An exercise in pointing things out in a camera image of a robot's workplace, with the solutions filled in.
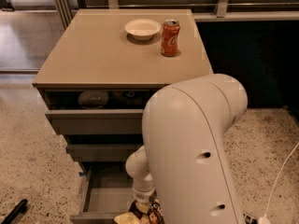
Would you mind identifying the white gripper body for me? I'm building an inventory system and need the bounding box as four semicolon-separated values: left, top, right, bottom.
133;189;155;203

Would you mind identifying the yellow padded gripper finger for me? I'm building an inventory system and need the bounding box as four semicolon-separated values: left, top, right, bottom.
135;202;151;214

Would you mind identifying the brown chip bag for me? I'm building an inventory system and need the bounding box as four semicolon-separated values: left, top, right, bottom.
113;200;164;224

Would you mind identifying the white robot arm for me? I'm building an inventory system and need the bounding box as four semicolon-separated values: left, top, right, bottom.
126;74;248;224

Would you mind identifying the bottom grey drawer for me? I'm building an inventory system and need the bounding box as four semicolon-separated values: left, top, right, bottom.
70;162;134;224

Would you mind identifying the grey drawer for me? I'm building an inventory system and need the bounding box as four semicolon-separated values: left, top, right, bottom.
66;144;140;162
70;162;134;224
45;109;143;134

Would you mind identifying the middle grey drawer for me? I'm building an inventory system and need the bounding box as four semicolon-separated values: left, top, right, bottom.
66;144;140;162

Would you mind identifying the top grey drawer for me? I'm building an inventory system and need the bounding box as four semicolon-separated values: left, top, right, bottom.
45;109;143;134

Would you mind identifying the grey drawer cabinet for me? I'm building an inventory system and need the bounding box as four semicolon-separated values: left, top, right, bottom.
32;8;218;173

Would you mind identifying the grey round speaker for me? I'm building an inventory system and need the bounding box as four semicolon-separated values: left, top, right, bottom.
78;91;108;109

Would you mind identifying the black object on floor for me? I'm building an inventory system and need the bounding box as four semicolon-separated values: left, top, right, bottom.
1;199;28;224

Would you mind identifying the white bowl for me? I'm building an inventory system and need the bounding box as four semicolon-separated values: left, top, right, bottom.
125;19;161;41

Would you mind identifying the orange soda can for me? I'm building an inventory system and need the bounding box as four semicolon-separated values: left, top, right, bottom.
161;20;180;57

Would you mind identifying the white cable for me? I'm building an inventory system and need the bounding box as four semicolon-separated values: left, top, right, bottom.
257;142;299;224

